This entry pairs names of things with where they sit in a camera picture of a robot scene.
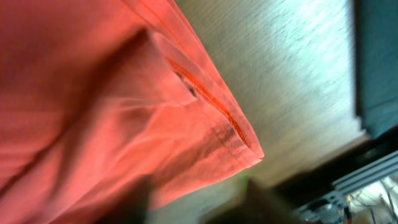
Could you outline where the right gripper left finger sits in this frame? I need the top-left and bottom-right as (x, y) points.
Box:
(95, 175), (152, 224)

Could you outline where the dark teal t-shirt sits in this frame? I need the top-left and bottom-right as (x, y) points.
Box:
(355, 0), (397, 138)

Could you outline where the aluminium frame rail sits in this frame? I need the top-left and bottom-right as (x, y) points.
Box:
(294, 151), (397, 223)

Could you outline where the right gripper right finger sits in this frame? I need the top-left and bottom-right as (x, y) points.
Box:
(200, 179), (304, 224)

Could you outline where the red t-shirt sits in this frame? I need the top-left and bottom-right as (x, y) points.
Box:
(1, 0), (264, 223)

